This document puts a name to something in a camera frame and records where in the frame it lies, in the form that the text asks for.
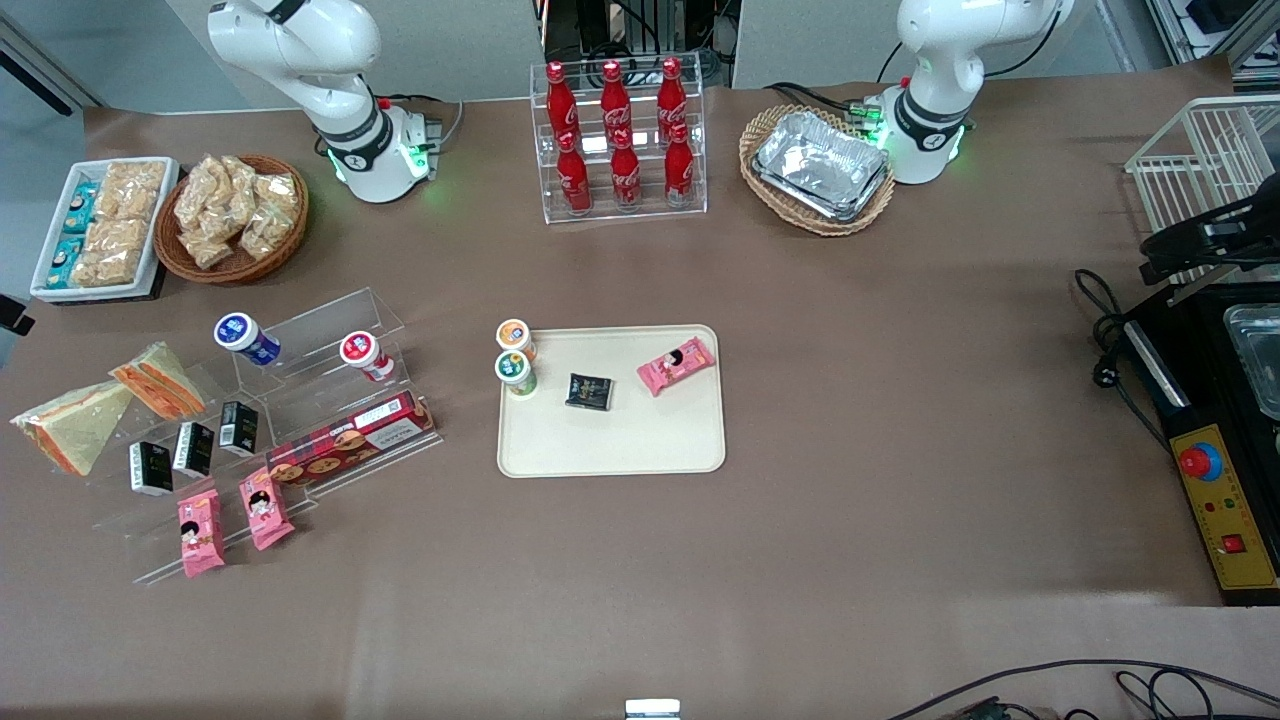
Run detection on black snack packet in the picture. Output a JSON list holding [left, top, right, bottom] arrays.
[[565, 372, 614, 412]]

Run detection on flat pack of crackers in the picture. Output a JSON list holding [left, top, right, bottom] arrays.
[[98, 160, 167, 222], [70, 250, 142, 290], [84, 217, 152, 264]]

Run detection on clear metal pan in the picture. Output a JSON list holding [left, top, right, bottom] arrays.
[[1222, 303, 1280, 421]]

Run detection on black machine with yellow panel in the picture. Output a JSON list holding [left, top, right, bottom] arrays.
[[1118, 285, 1280, 607]]

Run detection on green lid yogurt cup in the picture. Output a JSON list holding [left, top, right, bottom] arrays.
[[494, 350, 539, 398]]

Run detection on red lid yogurt cup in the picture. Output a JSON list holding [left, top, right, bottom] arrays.
[[339, 331, 396, 383]]

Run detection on small black drink carton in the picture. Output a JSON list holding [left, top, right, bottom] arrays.
[[173, 421, 215, 478], [128, 441, 175, 497], [218, 400, 259, 457]]

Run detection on clear acrylic bottle rack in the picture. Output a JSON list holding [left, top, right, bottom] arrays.
[[529, 55, 709, 225]]

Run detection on triangular sandwich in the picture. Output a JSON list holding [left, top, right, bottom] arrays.
[[10, 380, 134, 477], [108, 342, 207, 421]]

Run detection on white rectangular bin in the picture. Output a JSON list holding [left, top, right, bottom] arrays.
[[30, 157, 180, 303]]

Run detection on clear bag of crackers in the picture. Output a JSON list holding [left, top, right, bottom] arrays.
[[180, 228, 237, 271], [175, 160, 227, 233], [240, 202, 293, 262], [250, 172, 300, 217], [222, 155, 261, 203]]

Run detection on light wicker basket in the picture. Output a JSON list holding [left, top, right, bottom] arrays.
[[739, 104, 897, 237]]

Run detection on red cookie box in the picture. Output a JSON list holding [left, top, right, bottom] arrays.
[[266, 390, 437, 488]]

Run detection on teal snack pack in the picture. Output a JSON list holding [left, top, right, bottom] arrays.
[[65, 183, 102, 234], [44, 237, 87, 291]]

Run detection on black power cable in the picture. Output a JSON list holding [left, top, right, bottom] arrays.
[[1075, 268, 1173, 451]]

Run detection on blue lid yogurt cup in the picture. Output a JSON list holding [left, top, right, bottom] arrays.
[[214, 312, 282, 367]]

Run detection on clear acrylic tiered shelf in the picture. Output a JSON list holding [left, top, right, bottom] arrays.
[[45, 288, 444, 586]]

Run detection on pink snack pack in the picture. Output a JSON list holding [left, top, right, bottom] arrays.
[[238, 467, 296, 552], [177, 489, 227, 578], [637, 337, 717, 398]]

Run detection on brown wicker basket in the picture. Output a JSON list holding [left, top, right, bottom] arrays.
[[154, 154, 309, 286]]

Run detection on stack of foil trays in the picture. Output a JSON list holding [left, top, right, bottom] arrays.
[[752, 110, 891, 223]]

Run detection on beige plastic serving tray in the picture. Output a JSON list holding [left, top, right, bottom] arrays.
[[497, 324, 727, 479]]

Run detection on black floor cables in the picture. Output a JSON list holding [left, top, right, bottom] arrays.
[[888, 659, 1280, 720]]

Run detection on red cola bottle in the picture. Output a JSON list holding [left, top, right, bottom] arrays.
[[610, 130, 643, 209], [600, 61, 633, 141], [656, 57, 689, 136], [545, 62, 581, 143], [556, 132, 593, 214], [664, 124, 696, 206]]

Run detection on white wire basket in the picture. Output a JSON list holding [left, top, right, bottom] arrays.
[[1125, 95, 1280, 286]]

